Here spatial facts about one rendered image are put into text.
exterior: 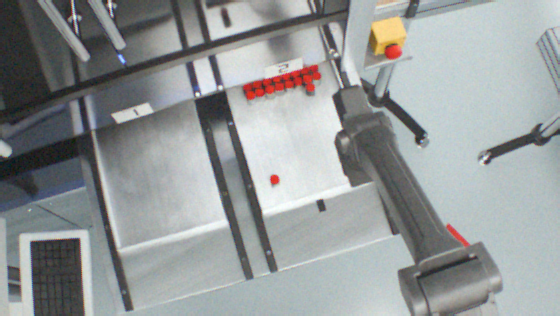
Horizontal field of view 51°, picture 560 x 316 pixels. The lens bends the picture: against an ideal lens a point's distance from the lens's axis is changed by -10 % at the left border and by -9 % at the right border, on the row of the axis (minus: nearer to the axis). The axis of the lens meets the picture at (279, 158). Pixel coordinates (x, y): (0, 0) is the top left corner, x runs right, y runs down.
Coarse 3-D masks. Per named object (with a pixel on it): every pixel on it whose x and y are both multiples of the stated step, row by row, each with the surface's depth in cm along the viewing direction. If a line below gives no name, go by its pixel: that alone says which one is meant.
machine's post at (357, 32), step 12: (348, 0) 118; (360, 0) 118; (372, 0) 119; (348, 12) 122; (360, 12) 123; (372, 12) 124; (348, 24) 127; (360, 24) 128; (348, 36) 132; (360, 36) 134; (348, 48) 138; (360, 48) 140; (336, 60) 151; (348, 60) 145; (360, 60) 147; (348, 72) 153; (360, 72) 155
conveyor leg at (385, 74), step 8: (408, 24) 171; (392, 64) 198; (384, 72) 206; (392, 72) 205; (376, 80) 217; (384, 80) 211; (376, 88) 222; (384, 88) 218; (376, 96) 227; (384, 96) 227
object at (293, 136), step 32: (320, 64) 154; (288, 96) 152; (320, 96) 151; (256, 128) 150; (288, 128) 150; (320, 128) 149; (256, 160) 148; (288, 160) 148; (320, 160) 147; (288, 192) 146; (320, 192) 142
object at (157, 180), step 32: (128, 128) 151; (160, 128) 151; (192, 128) 150; (96, 160) 145; (128, 160) 149; (160, 160) 148; (192, 160) 148; (128, 192) 147; (160, 192) 147; (192, 192) 146; (128, 224) 145; (160, 224) 145; (192, 224) 144
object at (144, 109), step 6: (132, 108) 134; (138, 108) 135; (144, 108) 136; (150, 108) 138; (114, 114) 134; (120, 114) 135; (126, 114) 136; (132, 114) 137; (144, 114) 140; (120, 120) 138; (126, 120) 139
